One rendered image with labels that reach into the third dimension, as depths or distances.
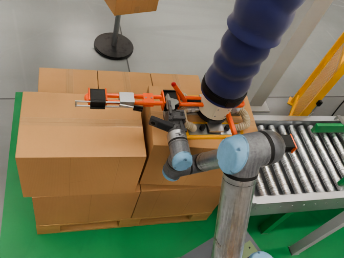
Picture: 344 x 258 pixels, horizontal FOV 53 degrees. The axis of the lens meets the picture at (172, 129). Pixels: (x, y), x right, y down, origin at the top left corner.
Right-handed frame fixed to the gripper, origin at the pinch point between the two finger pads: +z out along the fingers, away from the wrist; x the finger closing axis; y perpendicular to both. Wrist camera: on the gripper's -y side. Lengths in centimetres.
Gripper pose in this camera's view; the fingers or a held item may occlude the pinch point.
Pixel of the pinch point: (164, 100)
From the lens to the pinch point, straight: 170.0
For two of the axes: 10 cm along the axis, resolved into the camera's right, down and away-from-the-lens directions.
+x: 2.4, -5.9, -7.7
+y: 9.5, 0.0, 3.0
